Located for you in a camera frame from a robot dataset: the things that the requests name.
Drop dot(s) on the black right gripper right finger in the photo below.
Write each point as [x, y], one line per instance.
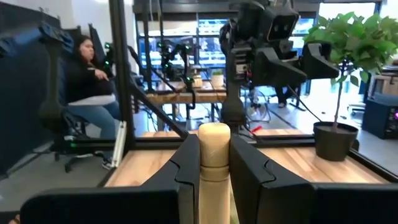
[295, 205]

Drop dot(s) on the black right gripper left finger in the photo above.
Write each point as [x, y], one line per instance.
[124, 205]

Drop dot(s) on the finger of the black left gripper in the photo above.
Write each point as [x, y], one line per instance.
[320, 62]
[273, 73]

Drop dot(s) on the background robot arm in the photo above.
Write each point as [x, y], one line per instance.
[183, 59]

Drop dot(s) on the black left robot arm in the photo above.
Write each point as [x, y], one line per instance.
[233, 105]

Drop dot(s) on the person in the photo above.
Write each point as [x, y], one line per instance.
[90, 84]
[284, 95]

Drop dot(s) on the small background potted plant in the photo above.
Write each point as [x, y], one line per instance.
[217, 79]

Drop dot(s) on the potted green plant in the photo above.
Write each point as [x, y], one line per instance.
[357, 43]

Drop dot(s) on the background wooden table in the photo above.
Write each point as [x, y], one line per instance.
[186, 97]

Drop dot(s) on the black equipment case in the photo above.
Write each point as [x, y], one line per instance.
[381, 116]

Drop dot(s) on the black office chair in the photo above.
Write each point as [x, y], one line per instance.
[53, 102]

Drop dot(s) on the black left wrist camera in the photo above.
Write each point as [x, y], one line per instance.
[283, 25]

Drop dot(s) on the silver metal bracket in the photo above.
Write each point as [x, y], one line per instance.
[119, 146]

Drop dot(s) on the black aluminium frame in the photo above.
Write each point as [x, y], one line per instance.
[122, 77]

